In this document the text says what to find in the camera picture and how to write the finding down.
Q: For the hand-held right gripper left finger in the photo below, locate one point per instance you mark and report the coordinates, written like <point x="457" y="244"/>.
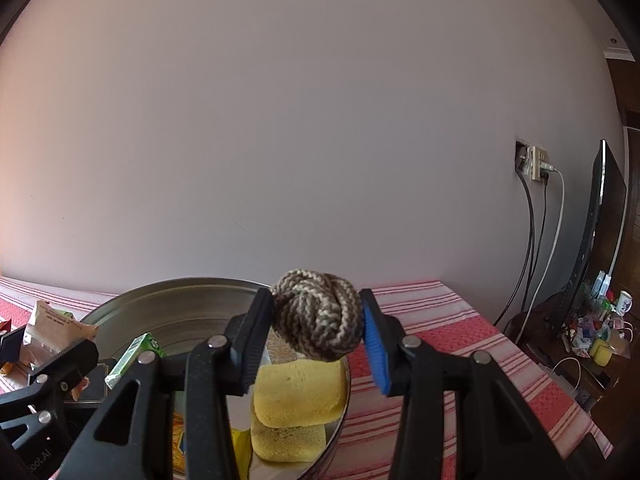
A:
<point x="255" y="340"/>

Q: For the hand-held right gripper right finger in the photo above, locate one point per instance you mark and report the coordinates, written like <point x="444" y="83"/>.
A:
<point x="375" y="350"/>

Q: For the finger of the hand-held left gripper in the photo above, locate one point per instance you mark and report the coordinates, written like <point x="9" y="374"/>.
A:
<point x="65" y="360"/>
<point x="12" y="345"/>

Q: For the beige snack packet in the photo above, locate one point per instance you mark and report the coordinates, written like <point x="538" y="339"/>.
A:
<point x="55" y="325"/>

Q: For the round cookie tin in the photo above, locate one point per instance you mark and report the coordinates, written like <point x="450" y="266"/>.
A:
<point x="200" y="310"/>

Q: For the yellow sponge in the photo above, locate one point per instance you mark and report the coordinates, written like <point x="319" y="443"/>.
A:
<point x="300" y="390"/>

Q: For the green tissue pack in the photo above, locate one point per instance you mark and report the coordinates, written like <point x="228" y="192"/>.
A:
<point x="132" y="360"/>

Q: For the yellow cracker packet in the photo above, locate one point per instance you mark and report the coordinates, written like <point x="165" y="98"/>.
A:
<point x="179" y="435"/>

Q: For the dark wooden desk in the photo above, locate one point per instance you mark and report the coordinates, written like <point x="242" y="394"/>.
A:
<point x="560" y="360"/>

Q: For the yellow desk item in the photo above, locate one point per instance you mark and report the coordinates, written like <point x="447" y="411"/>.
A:
<point x="601" y="352"/>

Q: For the clear spray bottle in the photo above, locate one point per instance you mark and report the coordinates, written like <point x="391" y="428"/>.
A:
<point x="599" y="282"/>
<point x="607" y="285"/>

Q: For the white mug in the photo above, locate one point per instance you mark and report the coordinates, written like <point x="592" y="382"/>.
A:
<point x="624" y="302"/>

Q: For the black television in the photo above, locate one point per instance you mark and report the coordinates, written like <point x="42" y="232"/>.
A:
<point x="605" y="200"/>

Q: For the wooden door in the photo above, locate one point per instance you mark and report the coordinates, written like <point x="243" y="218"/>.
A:
<point x="634" y="240"/>

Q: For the wall socket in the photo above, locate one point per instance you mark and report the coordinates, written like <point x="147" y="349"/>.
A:
<point x="537" y="162"/>

